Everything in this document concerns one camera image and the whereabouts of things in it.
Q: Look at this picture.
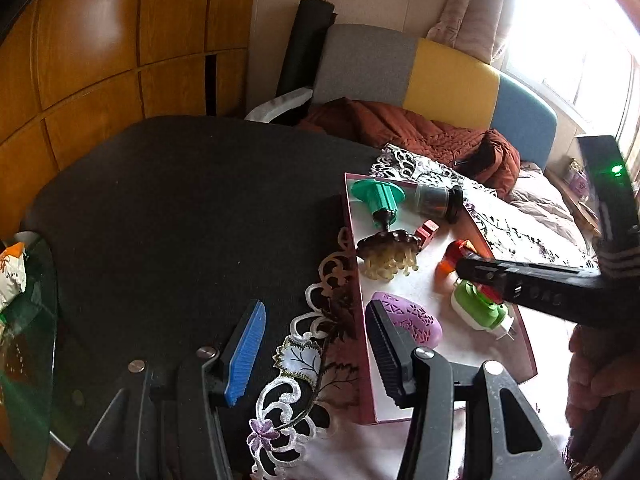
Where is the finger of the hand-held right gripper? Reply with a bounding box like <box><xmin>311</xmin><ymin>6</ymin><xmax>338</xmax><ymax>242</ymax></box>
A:
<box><xmin>456</xmin><ymin>254</ymin><xmax>531</xmax><ymax>308</ymax></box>

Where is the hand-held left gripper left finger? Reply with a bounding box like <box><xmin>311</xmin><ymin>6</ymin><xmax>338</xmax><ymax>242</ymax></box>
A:
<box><xmin>62</xmin><ymin>299</ymin><xmax>268</xmax><ymax>480</ymax></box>

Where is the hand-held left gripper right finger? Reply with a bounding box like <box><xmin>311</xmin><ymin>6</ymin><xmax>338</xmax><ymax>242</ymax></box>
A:
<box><xmin>364</xmin><ymin>299</ymin><xmax>573</xmax><ymax>480</ymax></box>

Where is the green round plug-in device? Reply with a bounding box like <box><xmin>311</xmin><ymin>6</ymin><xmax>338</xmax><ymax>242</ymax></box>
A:
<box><xmin>451</xmin><ymin>280</ymin><xmax>516</xmax><ymax>343</ymax></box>

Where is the red plastic toy piece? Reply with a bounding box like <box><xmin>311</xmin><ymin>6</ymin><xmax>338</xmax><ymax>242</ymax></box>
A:
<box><xmin>446</xmin><ymin>239</ymin><xmax>478</xmax><ymax>261</ymax></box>

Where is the purple egg-shaped case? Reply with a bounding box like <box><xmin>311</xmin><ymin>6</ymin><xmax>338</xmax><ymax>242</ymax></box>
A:
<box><xmin>369</xmin><ymin>290</ymin><xmax>444</xmax><ymax>351</ymax></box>

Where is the pink-rimmed white tray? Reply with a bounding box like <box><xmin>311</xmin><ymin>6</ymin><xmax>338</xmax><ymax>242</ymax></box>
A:
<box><xmin>342</xmin><ymin>172</ymin><xmax>538</xmax><ymax>426</ymax></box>

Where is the red puzzle block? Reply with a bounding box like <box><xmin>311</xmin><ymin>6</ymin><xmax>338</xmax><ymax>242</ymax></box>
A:
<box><xmin>415</xmin><ymin>220</ymin><xmax>440</xmax><ymax>251</ymax></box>

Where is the clear jar with black lid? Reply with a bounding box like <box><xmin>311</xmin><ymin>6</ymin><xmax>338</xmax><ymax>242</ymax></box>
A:
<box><xmin>414</xmin><ymin>183</ymin><xmax>464</xmax><ymax>224</ymax></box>

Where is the person's right hand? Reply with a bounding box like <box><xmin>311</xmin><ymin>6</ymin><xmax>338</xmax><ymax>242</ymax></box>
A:
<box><xmin>565</xmin><ymin>322</ymin><xmax>640</xmax><ymax>466</ymax></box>

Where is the pink patterned box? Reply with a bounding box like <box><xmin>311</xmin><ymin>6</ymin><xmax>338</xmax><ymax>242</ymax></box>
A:
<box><xmin>567</xmin><ymin>160</ymin><xmax>596</xmax><ymax>198</ymax></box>

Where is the beige duvet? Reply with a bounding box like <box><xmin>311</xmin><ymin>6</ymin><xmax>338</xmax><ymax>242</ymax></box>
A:
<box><xmin>510</xmin><ymin>160</ymin><xmax>601</xmax><ymax>261</ymax></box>

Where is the white floral tablecloth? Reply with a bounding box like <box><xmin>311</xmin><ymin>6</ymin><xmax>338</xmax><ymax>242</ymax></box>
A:
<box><xmin>247</xmin><ymin>142</ymin><xmax>601</xmax><ymax>480</ymax></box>

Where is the brown quilted blanket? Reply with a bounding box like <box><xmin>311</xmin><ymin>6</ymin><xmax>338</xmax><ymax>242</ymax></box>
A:
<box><xmin>300</xmin><ymin>97</ymin><xmax>522</xmax><ymax>196</ymax></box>

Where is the grey yellow blue headboard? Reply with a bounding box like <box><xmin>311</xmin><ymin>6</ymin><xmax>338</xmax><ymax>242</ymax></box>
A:
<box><xmin>312</xmin><ymin>23</ymin><xmax>558</xmax><ymax>171</ymax></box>

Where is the bright window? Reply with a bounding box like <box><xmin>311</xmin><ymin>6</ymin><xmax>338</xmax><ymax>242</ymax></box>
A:
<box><xmin>495</xmin><ymin>0</ymin><xmax>640</xmax><ymax>151</ymax></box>

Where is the round glass table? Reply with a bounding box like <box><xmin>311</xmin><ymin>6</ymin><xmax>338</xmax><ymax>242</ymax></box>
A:
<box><xmin>0</xmin><ymin>232</ymin><xmax>61</xmax><ymax>480</ymax></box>

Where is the white orange snack packet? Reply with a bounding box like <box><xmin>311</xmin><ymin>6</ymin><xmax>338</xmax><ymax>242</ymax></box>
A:
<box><xmin>0</xmin><ymin>242</ymin><xmax>28</xmax><ymax>311</ymax></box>

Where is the white curved armrest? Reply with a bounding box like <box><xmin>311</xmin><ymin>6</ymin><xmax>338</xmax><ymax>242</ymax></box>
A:
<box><xmin>244</xmin><ymin>87</ymin><xmax>313</xmax><ymax>123</ymax></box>

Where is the beige curtain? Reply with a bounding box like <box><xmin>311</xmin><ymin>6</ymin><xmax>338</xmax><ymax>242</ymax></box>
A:
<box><xmin>425</xmin><ymin>0</ymin><xmax>531</xmax><ymax>66</ymax></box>

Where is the black rolled mat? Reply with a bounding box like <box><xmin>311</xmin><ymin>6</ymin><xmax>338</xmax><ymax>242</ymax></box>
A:
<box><xmin>276</xmin><ymin>0</ymin><xmax>337</xmax><ymax>98</ymax></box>

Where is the wooden wardrobe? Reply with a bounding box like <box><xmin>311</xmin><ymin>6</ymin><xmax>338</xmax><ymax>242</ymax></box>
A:
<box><xmin>0</xmin><ymin>0</ymin><xmax>261</xmax><ymax>201</ymax></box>

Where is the green-handled brown scalp massager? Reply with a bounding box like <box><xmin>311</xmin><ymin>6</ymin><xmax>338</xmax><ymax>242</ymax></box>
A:
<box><xmin>350</xmin><ymin>179</ymin><xmax>421</xmax><ymax>281</ymax></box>

